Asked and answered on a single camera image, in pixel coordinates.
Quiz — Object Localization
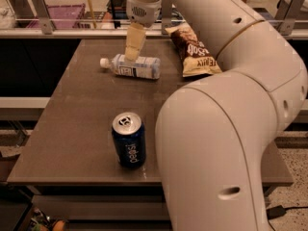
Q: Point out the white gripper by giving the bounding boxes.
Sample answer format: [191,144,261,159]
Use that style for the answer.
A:
[125,0,162,62]

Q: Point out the clear blue plastic water bottle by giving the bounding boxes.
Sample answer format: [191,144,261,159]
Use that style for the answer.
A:
[99,54,161,80]

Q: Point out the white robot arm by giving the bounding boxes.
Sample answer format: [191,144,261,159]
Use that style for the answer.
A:
[127,0,307,231]

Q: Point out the brown and cream chip bag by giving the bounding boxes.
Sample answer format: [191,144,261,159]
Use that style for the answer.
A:
[166,23,221,77]

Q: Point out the purple plastic crate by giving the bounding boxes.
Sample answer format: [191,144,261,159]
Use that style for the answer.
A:
[28,3,86,30]

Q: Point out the blue pepsi soda can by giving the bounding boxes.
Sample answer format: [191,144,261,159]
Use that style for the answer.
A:
[112,112,146,168]

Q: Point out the middle metal railing bracket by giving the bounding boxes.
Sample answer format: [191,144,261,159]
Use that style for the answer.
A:
[161,0,172,35]

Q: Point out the metal railing bracket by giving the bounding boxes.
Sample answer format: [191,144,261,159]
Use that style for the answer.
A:
[32,0,54,35]
[275,0,305,36]
[161,0,172,35]

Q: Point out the yellow broom handle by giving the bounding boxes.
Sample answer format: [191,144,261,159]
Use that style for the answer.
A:
[88,0,96,29]

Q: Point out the left metal railing bracket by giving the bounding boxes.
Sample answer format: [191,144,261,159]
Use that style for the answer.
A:
[32,0,54,35]

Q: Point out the right metal railing bracket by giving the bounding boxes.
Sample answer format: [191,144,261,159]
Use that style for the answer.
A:
[275,0,305,36]

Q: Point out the black power adapter with cable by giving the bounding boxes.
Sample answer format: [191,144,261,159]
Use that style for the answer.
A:
[267,205,308,231]

